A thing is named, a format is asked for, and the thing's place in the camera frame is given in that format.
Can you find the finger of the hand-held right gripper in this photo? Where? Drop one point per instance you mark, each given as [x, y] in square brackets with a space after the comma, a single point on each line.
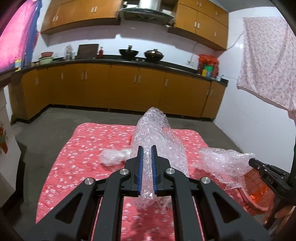
[266, 167]

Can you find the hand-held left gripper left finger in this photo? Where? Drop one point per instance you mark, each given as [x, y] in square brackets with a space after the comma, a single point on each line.
[139, 176]

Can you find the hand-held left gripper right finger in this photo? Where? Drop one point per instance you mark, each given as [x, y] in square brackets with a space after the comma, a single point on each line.
[154, 180]

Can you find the red plastic basket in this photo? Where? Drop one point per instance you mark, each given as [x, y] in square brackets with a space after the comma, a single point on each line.
[254, 197]

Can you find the long clear bubble wrap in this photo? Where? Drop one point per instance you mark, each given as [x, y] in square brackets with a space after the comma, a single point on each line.
[159, 134]

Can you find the short clear bubble wrap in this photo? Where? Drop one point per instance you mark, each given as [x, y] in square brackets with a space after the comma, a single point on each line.
[219, 162]

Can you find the person's right hand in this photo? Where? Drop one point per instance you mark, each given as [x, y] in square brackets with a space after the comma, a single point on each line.
[284, 211]

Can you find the white plastic bag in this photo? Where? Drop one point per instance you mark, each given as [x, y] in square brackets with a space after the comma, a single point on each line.
[113, 157]

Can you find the red floral tablecloth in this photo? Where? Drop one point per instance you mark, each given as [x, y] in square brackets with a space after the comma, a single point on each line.
[81, 162]

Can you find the wooden base cabinets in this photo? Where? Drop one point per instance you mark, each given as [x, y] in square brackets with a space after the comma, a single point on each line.
[115, 88]

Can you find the white cup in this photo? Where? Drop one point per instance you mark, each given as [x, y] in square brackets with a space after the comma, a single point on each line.
[218, 78]

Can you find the pink floral hanging cloth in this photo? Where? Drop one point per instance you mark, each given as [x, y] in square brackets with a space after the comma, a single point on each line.
[268, 60]

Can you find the green and yellow box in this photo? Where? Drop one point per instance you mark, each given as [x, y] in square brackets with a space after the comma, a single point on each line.
[207, 71]

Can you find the black kitchen countertop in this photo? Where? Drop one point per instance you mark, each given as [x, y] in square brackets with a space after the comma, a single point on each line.
[175, 67]

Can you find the black gas stove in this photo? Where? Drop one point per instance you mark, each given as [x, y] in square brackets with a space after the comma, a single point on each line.
[138, 59]

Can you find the red bag on bottles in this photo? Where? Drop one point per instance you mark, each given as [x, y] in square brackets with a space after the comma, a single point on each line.
[208, 60]

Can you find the black wok with lid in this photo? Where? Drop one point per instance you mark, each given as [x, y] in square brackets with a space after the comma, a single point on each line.
[153, 55]

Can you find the red bottle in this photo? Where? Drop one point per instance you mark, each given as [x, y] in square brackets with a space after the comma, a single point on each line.
[101, 53]

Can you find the dark brown cutting board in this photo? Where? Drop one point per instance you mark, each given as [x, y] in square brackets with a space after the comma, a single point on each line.
[87, 51]

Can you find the clear bag over jars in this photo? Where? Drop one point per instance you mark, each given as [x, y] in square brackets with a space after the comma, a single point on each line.
[69, 52]

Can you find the green basin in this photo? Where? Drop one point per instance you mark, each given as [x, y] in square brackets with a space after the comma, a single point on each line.
[45, 61]

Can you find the red basin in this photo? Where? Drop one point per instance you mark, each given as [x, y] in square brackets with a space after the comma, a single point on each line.
[47, 54]

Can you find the steel range hood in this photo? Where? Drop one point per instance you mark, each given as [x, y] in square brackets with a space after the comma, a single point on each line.
[148, 11]

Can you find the small colourful box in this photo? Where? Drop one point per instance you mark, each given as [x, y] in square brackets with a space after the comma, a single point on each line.
[18, 63]

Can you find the pink and blue cloth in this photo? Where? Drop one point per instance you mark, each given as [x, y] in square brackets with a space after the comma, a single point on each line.
[18, 34]

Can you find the wooden wall cabinets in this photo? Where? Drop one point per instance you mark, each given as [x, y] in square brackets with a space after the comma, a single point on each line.
[203, 23]
[81, 14]

